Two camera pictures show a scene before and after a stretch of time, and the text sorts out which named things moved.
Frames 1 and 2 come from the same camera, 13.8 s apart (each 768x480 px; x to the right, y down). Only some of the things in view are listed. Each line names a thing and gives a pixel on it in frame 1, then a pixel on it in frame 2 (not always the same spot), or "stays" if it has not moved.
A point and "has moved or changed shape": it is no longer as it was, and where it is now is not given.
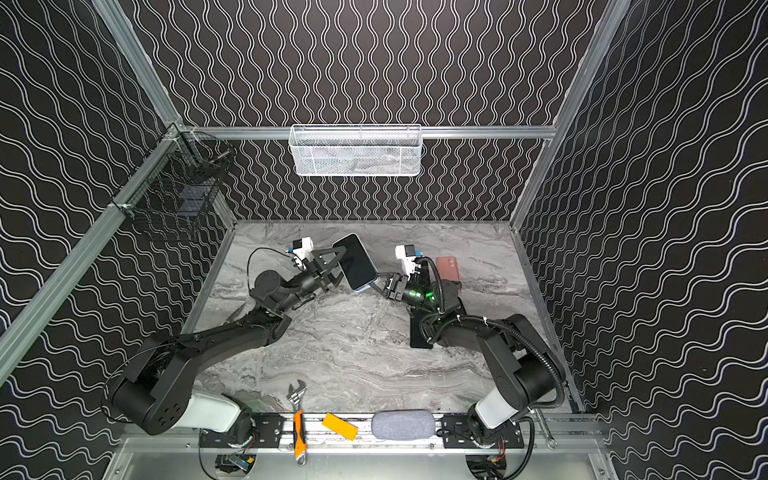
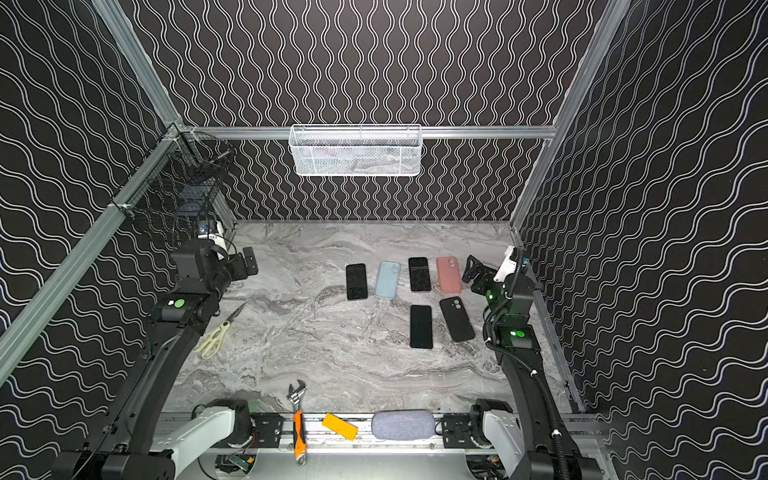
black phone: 416,338 stays
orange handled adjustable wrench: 299,430 stays
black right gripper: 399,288 to 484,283
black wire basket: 179,186 stays
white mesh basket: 356,150 stays
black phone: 355,262 has moved or changed shape
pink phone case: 448,268 stays
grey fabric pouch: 403,424 stays
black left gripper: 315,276 to 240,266
